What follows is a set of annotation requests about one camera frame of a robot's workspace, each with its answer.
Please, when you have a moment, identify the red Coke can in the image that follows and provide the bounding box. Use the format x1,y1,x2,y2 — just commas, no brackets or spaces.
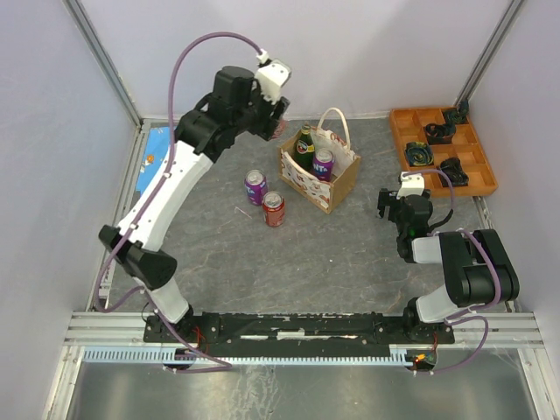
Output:
271,119,288,139
262,192,285,228

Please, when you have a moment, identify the purple fanta can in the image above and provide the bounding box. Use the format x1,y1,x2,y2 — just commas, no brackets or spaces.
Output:
312,148,334,182
244,169,268,206

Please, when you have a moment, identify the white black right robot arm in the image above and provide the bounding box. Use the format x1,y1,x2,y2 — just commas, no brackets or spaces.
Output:
377,170,520,342

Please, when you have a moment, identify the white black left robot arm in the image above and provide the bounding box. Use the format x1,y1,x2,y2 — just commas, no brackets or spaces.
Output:
99,59,291,341

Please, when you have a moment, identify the canvas bag with cat print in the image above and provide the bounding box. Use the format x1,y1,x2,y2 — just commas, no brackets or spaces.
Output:
277,107,361,214

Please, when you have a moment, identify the blue yellow rolled sock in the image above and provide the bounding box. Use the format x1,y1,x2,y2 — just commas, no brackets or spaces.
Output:
404,142,434,167

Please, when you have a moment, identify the green Perrier glass bottle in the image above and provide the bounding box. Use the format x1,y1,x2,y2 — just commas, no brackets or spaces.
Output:
293,123,315,172

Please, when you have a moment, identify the black rolled sock lower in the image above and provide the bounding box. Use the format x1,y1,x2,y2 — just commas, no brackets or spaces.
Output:
438,157,469,187

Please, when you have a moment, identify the black rolled sock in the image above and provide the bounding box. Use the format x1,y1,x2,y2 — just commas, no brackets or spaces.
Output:
438,157,469,187
423,123,456,145

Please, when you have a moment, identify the black rolled sock centre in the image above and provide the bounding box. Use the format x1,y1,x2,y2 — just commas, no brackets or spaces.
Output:
423,123,456,145

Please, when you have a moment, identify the dark patterned sock top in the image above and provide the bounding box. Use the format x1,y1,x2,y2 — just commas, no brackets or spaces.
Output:
442,108,468,125

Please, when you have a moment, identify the blue patterned cloth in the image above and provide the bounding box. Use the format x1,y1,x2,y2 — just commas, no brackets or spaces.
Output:
136,126,170,195

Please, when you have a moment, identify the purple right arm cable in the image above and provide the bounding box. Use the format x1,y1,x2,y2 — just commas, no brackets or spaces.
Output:
402,168,504,377

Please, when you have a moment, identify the blue slotted cable duct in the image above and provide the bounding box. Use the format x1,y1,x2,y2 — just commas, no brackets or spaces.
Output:
81,345,415,365

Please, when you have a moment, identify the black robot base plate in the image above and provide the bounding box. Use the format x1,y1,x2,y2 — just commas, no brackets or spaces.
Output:
143,312,455,365

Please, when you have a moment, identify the aluminium frame rail front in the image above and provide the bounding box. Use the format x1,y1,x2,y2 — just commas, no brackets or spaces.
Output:
64,312,544,349

